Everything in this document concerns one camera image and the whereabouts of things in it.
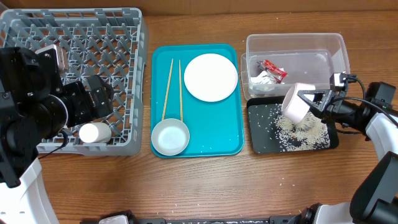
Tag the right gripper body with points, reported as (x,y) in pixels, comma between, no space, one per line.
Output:
(327,104)

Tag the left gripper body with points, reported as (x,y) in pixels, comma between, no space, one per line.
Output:
(78,109)

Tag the white rice bowl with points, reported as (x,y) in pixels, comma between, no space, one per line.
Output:
(293,107)

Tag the white cup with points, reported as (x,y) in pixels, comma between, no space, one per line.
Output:
(95,133)

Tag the red snack wrapper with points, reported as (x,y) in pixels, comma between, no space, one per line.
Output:
(268,65)

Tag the white napkin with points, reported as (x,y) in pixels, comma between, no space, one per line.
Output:
(264,79)

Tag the wooden chopstick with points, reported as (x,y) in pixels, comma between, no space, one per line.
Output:
(180,89)
(167,89)

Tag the grey shallow bowl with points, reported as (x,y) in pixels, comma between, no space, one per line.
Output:
(170,137)

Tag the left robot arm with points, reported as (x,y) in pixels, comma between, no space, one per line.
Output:
(23,195)

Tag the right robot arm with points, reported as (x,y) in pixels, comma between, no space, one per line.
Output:
(375,200)

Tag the grey plastic dishwasher rack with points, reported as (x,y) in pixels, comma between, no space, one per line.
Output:
(109,42)

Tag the clear plastic waste bin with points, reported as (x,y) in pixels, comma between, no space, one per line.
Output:
(306,57)

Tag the pile of rice grains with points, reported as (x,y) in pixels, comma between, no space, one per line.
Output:
(301,133)

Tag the black plastic tray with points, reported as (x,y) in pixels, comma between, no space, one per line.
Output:
(264,130)

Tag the teal plastic serving tray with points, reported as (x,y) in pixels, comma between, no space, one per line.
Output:
(216,129)

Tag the large white plate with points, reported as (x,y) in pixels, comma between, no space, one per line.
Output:
(210,77)

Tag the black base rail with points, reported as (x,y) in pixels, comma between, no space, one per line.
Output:
(129,218)

